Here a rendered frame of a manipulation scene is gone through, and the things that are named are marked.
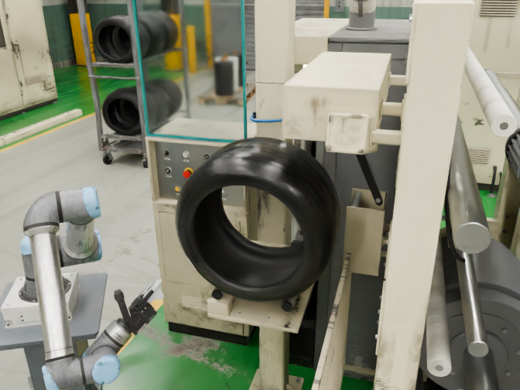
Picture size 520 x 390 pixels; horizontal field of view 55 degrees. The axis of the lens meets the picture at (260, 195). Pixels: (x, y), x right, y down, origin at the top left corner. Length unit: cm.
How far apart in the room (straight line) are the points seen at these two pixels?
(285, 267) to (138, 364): 131
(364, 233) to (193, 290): 129
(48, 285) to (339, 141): 109
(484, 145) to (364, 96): 414
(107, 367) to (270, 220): 89
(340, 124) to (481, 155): 424
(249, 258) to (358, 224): 48
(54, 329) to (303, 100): 109
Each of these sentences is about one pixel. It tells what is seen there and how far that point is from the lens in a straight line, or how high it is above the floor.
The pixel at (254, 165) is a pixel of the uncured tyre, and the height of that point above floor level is 146.
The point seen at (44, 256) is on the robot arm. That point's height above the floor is 118.
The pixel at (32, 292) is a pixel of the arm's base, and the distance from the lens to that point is 251.
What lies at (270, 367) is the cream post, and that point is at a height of 23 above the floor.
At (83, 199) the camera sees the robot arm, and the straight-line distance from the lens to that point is 186.
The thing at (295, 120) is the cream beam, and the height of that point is 169.
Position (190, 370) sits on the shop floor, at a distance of 301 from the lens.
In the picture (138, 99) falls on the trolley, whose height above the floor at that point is 81.
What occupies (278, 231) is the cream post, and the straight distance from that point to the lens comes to 218.
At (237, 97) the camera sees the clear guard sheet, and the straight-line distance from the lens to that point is 244.
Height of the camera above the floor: 205
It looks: 24 degrees down
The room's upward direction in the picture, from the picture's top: 1 degrees counter-clockwise
